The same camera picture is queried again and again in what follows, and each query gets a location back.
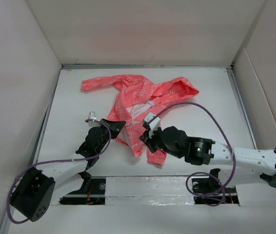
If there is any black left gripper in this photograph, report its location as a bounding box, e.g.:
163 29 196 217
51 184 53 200
96 118 125 154

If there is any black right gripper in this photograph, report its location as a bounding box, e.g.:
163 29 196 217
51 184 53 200
139 125 183 159

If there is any pink printed hooded jacket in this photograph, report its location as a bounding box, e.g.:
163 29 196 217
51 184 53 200
81 75 199 157

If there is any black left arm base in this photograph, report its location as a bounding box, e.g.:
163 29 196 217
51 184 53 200
59 172 106 205

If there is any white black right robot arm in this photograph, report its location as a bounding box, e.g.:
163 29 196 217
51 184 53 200
139 126 276 192

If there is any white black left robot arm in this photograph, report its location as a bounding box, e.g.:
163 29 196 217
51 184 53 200
6 119 126 224

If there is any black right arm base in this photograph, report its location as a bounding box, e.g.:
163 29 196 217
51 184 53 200
191 175 239 206

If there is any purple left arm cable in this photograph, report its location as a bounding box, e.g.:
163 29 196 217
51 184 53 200
6 118 112 224

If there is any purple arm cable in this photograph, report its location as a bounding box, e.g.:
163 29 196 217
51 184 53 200
150 102 237 207
6 118 112 224

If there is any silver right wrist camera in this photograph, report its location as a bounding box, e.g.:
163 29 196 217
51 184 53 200
142 112 160 132

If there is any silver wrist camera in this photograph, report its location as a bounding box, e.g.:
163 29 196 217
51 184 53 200
88 112 97 121
142 112 160 132

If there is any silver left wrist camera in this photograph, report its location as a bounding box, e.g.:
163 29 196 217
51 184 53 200
88 112 97 121

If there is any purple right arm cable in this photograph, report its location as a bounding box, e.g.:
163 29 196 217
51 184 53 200
150 102 237 207

